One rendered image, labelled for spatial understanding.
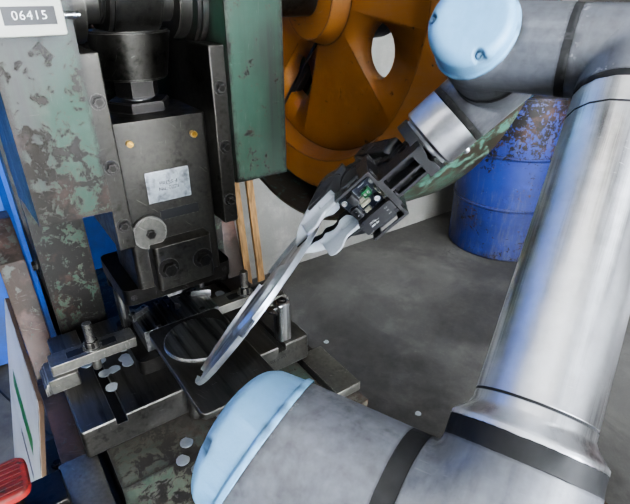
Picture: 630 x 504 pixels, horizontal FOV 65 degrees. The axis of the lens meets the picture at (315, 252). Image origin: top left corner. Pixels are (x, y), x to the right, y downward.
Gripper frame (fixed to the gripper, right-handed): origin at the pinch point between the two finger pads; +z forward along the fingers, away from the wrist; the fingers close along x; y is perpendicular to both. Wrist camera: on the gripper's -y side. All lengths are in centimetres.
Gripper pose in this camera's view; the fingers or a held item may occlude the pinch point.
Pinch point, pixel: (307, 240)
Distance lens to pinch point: 66.4
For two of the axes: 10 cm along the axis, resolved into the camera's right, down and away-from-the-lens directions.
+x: 7.1, 6.4, 3.0
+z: -7.1, 6.1, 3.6
